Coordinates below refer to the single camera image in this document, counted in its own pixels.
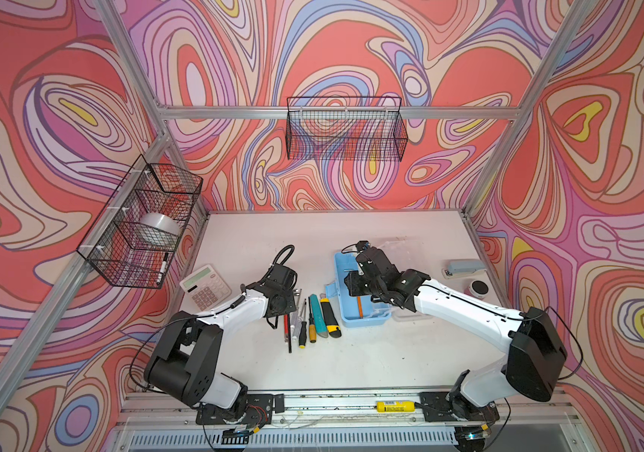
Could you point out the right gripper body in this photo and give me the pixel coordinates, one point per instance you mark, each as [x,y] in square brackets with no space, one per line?
[359,285]

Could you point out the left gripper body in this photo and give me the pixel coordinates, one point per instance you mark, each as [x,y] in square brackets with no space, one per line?
[288,302]

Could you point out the blue plastic tool box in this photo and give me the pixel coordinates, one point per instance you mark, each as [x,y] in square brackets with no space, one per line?
[375,313]

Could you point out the teal utility knife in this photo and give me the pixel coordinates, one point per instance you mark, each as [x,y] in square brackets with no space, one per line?
[318,317]

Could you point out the red handled hex key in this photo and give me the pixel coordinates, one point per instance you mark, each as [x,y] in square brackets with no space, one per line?
[288,337]

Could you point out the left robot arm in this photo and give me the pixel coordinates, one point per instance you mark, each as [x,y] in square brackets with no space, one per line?
[184,361]

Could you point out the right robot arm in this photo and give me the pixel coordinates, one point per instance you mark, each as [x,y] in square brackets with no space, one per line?
[534,354]

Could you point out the small silver screwdriver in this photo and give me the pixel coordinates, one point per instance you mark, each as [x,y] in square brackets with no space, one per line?
[295,321]

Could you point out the black yellow screwdriver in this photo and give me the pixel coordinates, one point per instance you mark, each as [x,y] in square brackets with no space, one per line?
[302,330]

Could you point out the yellow black utility knife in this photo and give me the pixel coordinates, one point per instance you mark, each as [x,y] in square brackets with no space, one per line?
[331,322]

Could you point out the white pink calculator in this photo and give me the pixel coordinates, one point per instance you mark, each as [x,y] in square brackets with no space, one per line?
[205,287]

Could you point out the grey stapler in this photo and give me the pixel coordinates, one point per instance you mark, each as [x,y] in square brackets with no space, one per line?
[460,268]

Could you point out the pink tape roll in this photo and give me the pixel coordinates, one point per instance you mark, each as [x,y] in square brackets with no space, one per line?
[478,289]

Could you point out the marker pen in basket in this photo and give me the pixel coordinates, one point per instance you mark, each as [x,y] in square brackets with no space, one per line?
[163,269]

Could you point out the yellow handled screwdriver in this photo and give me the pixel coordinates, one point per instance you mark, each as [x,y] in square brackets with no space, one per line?
[312,329]

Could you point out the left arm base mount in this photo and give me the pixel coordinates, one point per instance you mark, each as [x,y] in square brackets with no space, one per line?
[251,410]

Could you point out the silver duct tape roll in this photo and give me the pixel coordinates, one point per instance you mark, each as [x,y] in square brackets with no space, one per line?
[158,231]

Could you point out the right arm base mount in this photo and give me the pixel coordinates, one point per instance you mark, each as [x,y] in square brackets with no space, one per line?
[440,407]

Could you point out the black wire basket back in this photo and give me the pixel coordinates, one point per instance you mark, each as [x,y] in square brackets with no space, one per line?
[345,128]

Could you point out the black wire basket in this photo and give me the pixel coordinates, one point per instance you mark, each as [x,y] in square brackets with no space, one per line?
[133,242]
[345,128]

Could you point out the black wire basket left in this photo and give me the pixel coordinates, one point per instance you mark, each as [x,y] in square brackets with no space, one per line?
[133,242]

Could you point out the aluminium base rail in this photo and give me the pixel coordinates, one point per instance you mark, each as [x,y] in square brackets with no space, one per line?
[344,408]

